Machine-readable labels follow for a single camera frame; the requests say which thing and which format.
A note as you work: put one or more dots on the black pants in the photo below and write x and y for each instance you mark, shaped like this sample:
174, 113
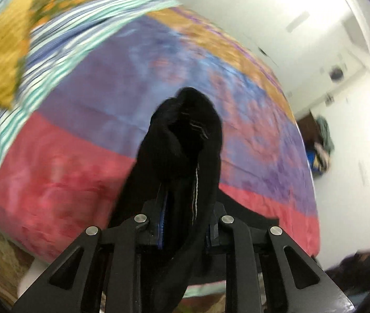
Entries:
178, 143

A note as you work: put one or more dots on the pile of clothes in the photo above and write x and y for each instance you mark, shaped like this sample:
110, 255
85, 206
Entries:
325, 143

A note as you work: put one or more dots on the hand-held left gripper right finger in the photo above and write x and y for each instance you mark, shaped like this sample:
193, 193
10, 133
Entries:
216, 234

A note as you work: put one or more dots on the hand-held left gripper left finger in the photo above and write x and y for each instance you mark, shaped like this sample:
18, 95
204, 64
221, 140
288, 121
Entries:
154, 234

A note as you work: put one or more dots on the person's dark clothing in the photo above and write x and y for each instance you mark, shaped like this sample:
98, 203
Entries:
361, 267

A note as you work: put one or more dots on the multicoloured bed blanket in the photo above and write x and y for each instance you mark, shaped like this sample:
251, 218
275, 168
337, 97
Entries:
90, 104

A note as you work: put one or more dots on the white wardrobe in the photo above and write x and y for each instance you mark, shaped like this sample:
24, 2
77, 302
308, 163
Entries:
237, 6

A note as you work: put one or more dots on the yellow green patterned cloth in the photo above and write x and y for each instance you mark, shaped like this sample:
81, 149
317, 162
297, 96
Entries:
2, 55

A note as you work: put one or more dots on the brown wooden cabinet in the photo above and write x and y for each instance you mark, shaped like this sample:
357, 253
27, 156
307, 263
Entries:
307, 130

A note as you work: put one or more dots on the striped bed sheet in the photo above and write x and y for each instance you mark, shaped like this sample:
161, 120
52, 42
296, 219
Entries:
60, 36

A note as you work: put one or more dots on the dark hanging object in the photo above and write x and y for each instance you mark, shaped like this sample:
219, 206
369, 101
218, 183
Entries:
336, 73

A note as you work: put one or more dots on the blue cloth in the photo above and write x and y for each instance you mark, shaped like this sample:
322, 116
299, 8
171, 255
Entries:
312, 164

